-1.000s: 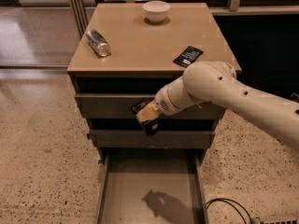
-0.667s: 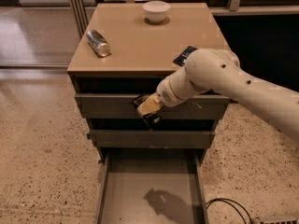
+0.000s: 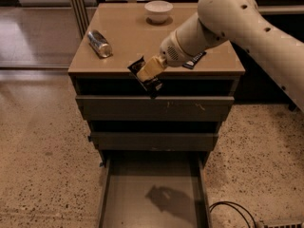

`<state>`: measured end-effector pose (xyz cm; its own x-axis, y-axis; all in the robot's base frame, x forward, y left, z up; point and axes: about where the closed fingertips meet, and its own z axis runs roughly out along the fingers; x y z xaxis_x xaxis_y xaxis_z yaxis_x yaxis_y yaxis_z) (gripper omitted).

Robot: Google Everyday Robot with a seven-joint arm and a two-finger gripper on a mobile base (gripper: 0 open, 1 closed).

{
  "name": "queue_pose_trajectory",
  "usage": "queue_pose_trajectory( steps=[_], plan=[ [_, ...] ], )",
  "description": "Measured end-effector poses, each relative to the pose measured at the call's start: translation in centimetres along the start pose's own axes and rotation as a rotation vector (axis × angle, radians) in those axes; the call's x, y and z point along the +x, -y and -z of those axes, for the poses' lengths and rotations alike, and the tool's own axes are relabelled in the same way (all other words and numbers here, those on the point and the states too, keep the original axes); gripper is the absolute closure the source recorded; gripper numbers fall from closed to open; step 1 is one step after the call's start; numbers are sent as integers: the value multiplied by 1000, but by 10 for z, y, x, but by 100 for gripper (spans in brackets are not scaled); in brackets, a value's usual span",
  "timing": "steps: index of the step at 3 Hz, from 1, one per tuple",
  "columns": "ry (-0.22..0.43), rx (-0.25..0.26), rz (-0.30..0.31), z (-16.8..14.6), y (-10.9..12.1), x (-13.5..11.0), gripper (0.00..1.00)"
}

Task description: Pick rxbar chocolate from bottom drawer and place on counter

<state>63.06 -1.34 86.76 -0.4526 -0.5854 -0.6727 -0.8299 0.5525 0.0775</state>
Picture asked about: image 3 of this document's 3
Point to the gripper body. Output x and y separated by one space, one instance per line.
170 53

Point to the black rxbar chocolate bar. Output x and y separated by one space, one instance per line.
151 86

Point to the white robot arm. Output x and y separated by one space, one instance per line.
279 54

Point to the beige drawer cabinet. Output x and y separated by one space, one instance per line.
132 37

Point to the grey top drawer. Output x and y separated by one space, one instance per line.
168 109

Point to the grey middle drawer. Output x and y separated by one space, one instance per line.
154 141

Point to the grey open bottom drawer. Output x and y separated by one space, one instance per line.
154 190

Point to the black snack bar wrapper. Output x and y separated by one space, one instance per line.
191 63

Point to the white ceramic bowl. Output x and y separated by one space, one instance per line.
158 11

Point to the silver metal can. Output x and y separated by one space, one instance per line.
99 44

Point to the dark caster foot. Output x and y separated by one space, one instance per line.
292 107

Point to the grey floor power strip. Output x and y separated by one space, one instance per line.
280 224

